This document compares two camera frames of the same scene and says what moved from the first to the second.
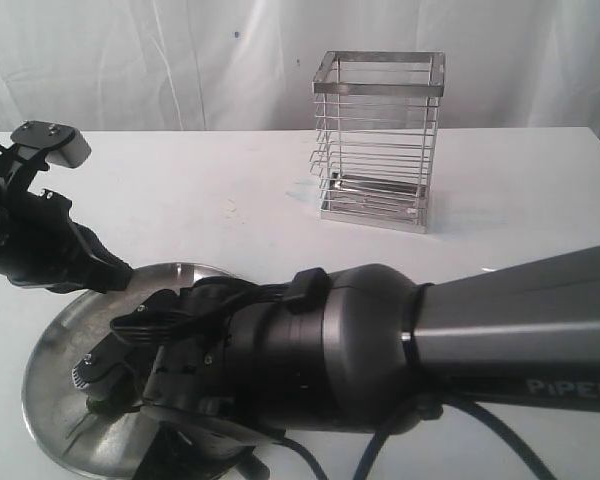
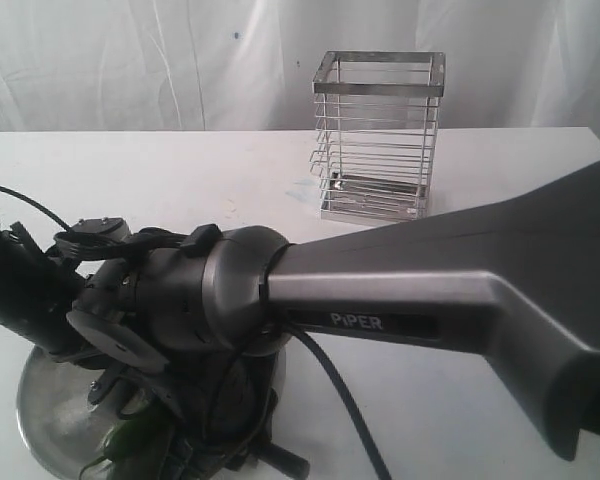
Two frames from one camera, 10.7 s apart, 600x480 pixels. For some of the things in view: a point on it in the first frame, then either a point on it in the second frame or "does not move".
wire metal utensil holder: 377,114 does not move
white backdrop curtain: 139,66 does not move
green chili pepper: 93,407 → 138,446
